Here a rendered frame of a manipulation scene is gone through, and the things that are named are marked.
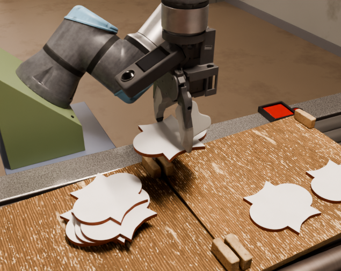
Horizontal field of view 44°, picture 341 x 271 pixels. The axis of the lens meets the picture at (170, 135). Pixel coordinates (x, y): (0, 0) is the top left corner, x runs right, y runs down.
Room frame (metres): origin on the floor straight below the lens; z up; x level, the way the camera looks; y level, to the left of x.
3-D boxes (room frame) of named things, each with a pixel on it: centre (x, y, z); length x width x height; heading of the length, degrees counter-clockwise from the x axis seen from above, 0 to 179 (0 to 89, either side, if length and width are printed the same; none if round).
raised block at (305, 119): (0.89, -0.33, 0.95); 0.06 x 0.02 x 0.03; 28
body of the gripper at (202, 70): (0.67, -0.03, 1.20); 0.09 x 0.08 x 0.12; 119
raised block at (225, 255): (0.47, -0.09, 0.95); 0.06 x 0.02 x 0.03; 29
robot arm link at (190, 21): (0.67, -0.02, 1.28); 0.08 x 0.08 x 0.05
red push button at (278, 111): (0.96, -0.29, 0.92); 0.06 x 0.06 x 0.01; 24
